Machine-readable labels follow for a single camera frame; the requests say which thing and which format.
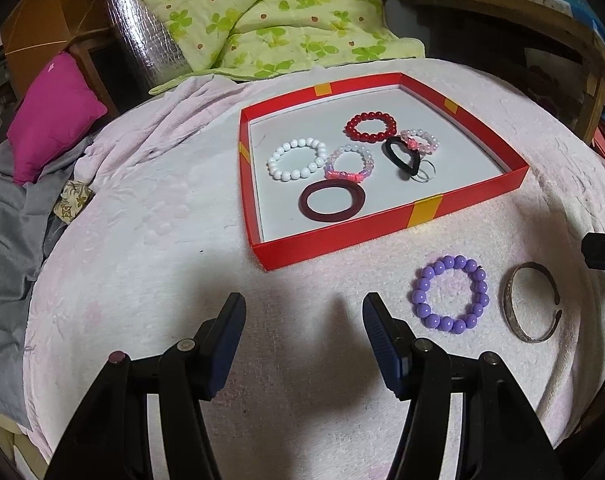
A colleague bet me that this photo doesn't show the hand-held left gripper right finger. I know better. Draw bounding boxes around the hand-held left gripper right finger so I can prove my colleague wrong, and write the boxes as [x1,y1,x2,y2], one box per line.
[363,292,566,480]

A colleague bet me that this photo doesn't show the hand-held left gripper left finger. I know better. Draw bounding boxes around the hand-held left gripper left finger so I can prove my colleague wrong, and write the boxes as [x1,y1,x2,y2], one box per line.
[45,292,247,480]

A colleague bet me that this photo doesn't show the purple bead bracelet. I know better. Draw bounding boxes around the purple bead bracelet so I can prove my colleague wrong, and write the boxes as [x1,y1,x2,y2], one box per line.
[411,254,490,334]

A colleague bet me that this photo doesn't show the red shallow tray box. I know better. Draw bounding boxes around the red shallow tray box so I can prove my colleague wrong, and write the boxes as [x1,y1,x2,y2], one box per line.
[239,72,530,272]

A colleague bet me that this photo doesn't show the silver bangle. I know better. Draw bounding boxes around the silver bangle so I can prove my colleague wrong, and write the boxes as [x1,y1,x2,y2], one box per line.
[499,261,564,345]

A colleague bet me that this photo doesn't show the dark maroon ring bracelet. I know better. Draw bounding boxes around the dark maroon ring bracelet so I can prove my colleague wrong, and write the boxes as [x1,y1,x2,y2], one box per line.
[298,181,367,223]

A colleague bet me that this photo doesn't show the clear pink bracelet with bow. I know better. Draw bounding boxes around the clear pink bracelet with bow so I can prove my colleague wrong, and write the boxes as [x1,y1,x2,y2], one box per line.
[325,143,375,183]

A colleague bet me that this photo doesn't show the white bead bracelet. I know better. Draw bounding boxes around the white bead bracelet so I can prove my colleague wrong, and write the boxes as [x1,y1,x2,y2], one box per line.
[267,138,329,182]

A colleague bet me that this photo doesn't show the black hair tie with rings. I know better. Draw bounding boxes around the black hair tie with rings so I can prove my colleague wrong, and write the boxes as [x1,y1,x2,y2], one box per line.
[385,135,438,182]

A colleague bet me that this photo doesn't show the pink bead bracelet with flower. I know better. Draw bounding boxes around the pink bead bracelet with flower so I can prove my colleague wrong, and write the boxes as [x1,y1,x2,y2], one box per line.
[399,128,441,155]

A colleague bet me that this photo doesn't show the red bead bracelet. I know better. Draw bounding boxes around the red bead bracelet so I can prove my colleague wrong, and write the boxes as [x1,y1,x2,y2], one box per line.
[345,111,399,142]

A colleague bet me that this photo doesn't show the pale pink fleece blanket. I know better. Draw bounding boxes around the pale pink fleece blanket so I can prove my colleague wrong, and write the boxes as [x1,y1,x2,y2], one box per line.
[25,55,605,480]

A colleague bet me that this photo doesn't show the small patterned cloth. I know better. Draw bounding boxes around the small patterned cloth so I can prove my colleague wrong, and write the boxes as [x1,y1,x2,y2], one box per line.
[52,179,94,225]

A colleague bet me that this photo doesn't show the blue and white box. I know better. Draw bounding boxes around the blue and white box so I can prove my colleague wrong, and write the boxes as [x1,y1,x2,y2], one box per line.
[569,4,605,46]

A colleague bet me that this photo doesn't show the grey blanket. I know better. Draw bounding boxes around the grey blanket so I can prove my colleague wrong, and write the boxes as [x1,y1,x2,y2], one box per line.
[0,135,99,432]

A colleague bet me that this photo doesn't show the wooden table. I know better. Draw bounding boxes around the wooden table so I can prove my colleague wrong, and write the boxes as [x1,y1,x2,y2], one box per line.
[389,0,605,147]

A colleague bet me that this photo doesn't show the white patterned box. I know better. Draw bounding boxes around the white patterned box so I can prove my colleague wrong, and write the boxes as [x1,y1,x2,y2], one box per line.
[521,0,572,14]

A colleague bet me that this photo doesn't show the magenta pillow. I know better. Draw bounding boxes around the magenta pillow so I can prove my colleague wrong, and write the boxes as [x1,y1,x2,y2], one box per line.
[6,51,108,186]

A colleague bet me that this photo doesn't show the silver foil insulation sheet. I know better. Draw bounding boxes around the silver foil insulation sheet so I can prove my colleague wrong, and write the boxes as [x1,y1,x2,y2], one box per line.
[104,0,191,94]

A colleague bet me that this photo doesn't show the green clover print quilt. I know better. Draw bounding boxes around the green clover print quilt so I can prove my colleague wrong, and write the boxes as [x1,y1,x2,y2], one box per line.
[105,0,426,97]

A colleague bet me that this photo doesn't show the brown cardboard panel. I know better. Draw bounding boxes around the brown cardboard panel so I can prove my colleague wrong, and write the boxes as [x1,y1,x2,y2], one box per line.
[0,0,114,82]

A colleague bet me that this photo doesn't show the wooden chair frame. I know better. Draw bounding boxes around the wooden chair frame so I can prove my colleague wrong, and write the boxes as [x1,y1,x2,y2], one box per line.
[65,30,121,117]

